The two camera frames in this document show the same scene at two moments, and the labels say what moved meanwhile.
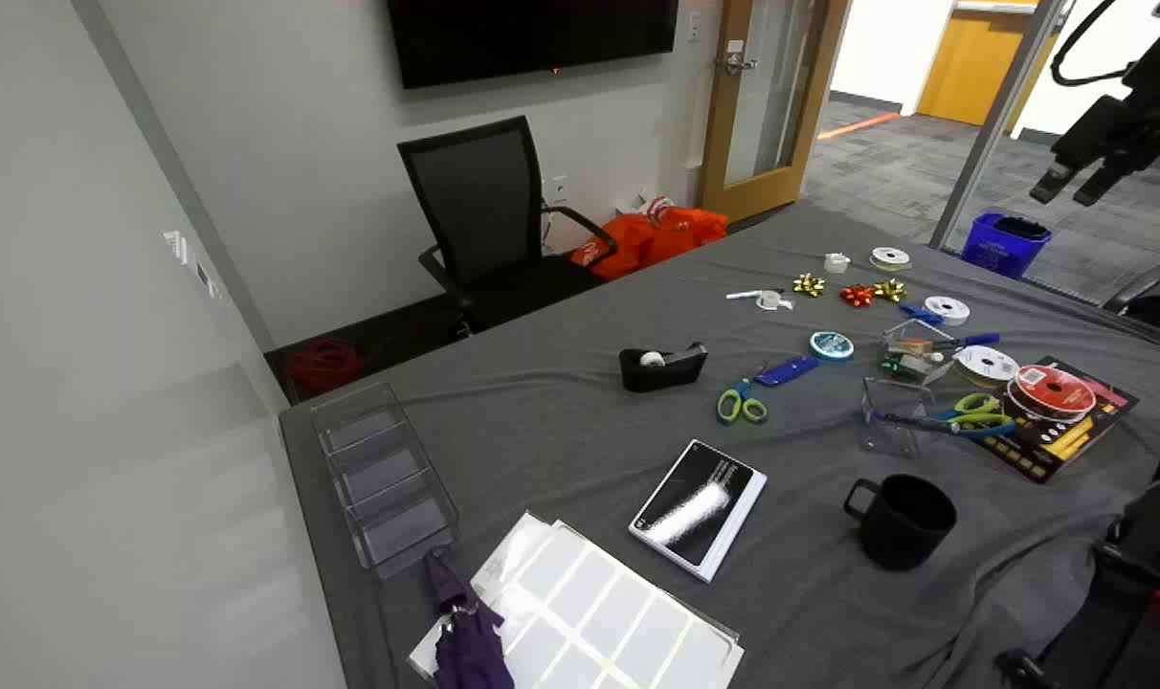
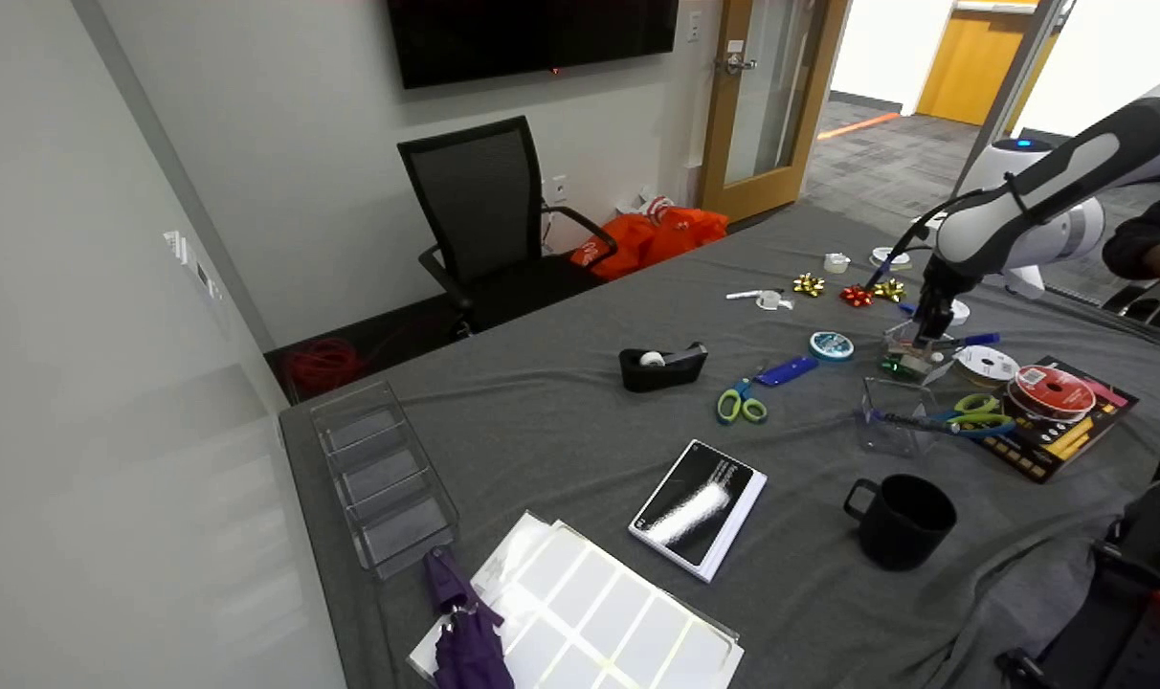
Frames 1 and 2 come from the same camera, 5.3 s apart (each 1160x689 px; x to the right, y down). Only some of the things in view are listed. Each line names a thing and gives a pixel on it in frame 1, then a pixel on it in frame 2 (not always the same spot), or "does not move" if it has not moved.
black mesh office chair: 482,196 does not move
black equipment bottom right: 1134,622 does not move
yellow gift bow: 810,280 does not move
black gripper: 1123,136 to 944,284
